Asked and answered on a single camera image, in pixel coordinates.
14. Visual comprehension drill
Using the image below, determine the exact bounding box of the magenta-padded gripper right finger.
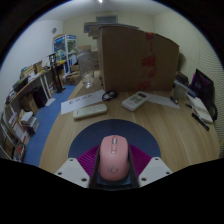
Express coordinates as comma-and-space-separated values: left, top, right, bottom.
127, 143, 174, 189

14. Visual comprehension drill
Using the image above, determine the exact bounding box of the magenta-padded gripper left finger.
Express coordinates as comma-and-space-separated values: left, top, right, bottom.
54, 144, 101, 190

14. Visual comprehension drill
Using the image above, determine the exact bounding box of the pink computer mouse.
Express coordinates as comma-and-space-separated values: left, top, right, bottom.
97, 134, 131, 182

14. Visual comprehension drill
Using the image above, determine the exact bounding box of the dark blue round mouse pad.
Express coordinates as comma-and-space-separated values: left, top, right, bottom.
67, 118, 162, 187

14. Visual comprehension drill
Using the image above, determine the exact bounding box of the white slim remote control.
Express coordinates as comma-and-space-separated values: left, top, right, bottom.
72, 102, 109, 121

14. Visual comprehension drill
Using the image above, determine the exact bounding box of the black marker pen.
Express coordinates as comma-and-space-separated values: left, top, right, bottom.
191, 112, 211, 132

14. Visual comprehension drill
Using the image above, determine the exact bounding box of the white paper sheet with writing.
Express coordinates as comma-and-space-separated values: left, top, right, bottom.
60, 88, 107, 116

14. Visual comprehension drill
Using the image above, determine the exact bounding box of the white air conditioner remote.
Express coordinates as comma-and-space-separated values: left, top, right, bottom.
121, 91, 149, 112

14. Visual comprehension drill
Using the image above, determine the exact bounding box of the shelf unit with books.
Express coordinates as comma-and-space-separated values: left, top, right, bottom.
0, 61, 54, 163

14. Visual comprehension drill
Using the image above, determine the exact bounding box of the white book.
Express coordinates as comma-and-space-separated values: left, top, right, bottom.
185, 94, 215, 125

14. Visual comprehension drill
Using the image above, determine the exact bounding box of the blue flat box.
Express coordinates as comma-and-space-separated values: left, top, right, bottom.
173, 79, 197, 101

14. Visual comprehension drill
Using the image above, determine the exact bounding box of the black bag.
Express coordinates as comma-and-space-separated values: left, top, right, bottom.
191, 68, 217, 112

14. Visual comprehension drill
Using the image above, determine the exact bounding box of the black stand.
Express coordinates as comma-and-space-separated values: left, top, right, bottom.
48, 52, 67, 94

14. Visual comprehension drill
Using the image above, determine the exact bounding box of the clear glass jar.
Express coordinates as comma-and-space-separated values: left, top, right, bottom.
76, 49, 97, 90

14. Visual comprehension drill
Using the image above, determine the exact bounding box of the large brown cardboard box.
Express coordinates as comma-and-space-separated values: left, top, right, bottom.
97, 25, 181, 93

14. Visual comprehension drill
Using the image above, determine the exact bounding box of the blue claw machine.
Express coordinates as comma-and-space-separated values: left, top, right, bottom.
52, 33, 78, 67

